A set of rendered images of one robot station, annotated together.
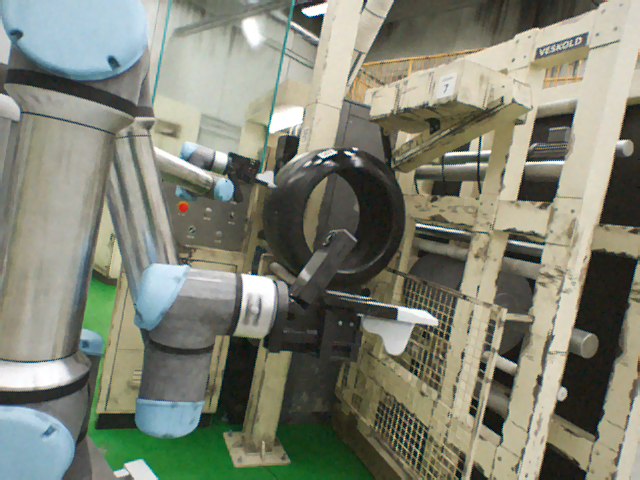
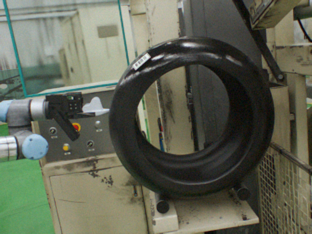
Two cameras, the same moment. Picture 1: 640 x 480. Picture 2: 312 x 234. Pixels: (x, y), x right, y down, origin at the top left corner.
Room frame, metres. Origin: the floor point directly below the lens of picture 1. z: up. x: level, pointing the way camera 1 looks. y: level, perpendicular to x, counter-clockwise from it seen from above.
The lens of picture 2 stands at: (0.70, -0.37, 1.43)
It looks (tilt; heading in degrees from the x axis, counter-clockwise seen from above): 12 degrees down; 22
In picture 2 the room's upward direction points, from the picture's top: 8 degrees counter-clockwise
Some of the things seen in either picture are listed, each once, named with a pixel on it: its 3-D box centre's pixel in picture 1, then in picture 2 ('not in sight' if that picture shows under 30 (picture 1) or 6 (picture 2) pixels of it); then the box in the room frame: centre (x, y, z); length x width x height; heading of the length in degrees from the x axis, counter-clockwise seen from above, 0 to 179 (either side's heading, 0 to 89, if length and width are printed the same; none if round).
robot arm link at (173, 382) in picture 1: (174, 376); not in sight; (0.52, 0.14, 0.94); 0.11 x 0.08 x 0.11; 20
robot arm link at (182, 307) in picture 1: (188, 302); not in sight; (0.50, 0.13, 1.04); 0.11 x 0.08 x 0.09; 110
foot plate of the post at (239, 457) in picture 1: (256, 445); not in sight; (2.04, 0.08, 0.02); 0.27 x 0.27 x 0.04; 24
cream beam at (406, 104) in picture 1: (432, 103); not in sight; (1.82, -0.36, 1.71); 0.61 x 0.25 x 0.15; 24
